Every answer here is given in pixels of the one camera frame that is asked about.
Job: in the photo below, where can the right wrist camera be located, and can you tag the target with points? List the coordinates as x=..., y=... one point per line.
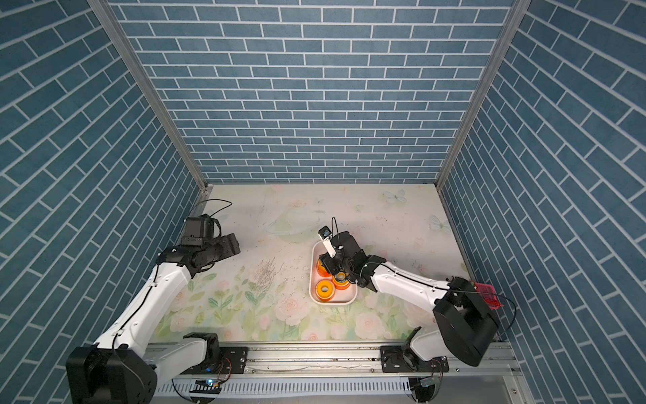
x=326, y=235

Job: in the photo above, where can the orange sealing tape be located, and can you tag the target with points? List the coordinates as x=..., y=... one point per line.
x=325, y=290
x=321, y=270

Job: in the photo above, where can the yellow black tape roll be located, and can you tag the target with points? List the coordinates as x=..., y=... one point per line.
x=340, y=281

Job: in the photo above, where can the white storage box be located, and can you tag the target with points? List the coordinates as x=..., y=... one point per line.
x=341, y=298

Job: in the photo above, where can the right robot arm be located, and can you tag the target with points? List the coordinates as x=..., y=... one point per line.
x=466, y=325

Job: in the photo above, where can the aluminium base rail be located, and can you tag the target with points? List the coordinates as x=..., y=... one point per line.
x=313, y=358

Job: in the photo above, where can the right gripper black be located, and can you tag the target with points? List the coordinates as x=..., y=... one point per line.
x=328, y=263

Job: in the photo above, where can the pink basket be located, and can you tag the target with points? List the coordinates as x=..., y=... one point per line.
x=488, y=294

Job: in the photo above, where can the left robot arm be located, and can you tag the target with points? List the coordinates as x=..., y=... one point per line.
x=120, y=366

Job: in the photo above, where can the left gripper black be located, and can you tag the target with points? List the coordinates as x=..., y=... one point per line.
x=230, y=245

